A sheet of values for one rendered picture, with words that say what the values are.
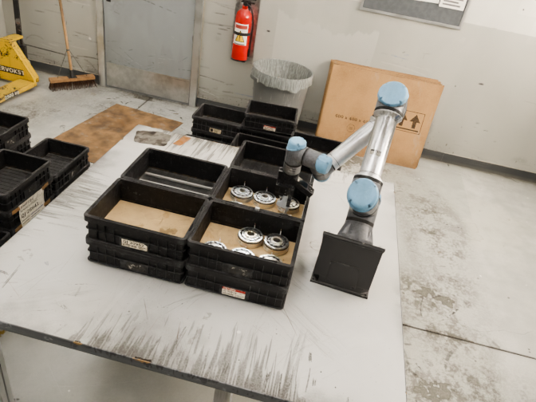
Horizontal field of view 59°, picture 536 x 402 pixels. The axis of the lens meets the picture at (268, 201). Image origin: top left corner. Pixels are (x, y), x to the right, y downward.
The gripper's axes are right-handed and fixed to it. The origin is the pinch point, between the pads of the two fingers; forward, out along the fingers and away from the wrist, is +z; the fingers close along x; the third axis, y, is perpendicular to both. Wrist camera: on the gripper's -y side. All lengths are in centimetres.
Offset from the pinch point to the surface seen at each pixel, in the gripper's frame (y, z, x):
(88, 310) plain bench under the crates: 60, 9, 70
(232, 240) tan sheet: 18.7, -0.4, 28.8
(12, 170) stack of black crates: 157, 40, -28
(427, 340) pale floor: -96, 87, -17
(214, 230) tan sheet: 27.1, 0.1, 24.8
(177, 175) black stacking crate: 55, 4, -10
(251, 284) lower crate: 6.5, 0.2, 48.5
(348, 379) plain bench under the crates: -33, 8, 72
